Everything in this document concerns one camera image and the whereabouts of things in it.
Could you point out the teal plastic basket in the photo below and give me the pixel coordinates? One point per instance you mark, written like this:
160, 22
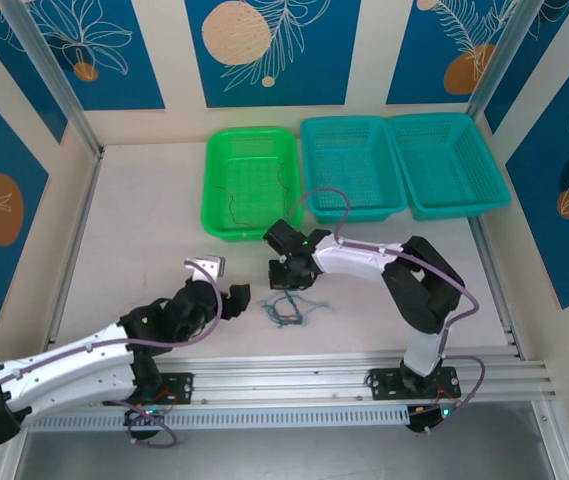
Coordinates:
444, 160
314, 165

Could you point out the aluminium frame post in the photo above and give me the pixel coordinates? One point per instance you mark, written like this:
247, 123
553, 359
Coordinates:
499, 55
54, 80
4, 465
554, 440

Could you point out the green plastic basket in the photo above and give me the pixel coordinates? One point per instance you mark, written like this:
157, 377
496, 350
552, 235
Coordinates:
249, 150

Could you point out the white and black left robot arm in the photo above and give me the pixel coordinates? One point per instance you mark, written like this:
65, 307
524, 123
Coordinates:
64, 370

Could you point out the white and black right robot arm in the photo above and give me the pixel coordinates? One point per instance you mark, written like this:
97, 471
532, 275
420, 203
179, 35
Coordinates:
359, 257

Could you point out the black controller board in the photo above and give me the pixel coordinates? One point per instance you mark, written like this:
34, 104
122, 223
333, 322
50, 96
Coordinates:
144, 422
429, 417

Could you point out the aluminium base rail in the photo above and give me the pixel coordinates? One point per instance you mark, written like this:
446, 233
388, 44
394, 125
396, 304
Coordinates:
289, 380

